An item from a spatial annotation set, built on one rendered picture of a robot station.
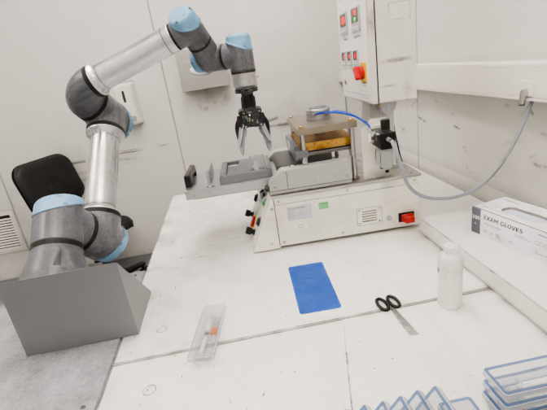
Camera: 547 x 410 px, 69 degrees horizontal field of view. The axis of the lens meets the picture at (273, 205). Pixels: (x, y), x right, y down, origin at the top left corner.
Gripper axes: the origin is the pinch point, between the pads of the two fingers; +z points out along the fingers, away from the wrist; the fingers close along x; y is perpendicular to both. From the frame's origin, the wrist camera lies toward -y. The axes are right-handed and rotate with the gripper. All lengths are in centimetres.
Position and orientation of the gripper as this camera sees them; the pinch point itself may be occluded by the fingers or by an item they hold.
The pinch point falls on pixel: (255, 150)
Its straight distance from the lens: 131.6
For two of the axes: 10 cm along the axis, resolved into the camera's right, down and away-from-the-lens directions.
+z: 1.4, 9.3, 3.5
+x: 9.9, -1.6, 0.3
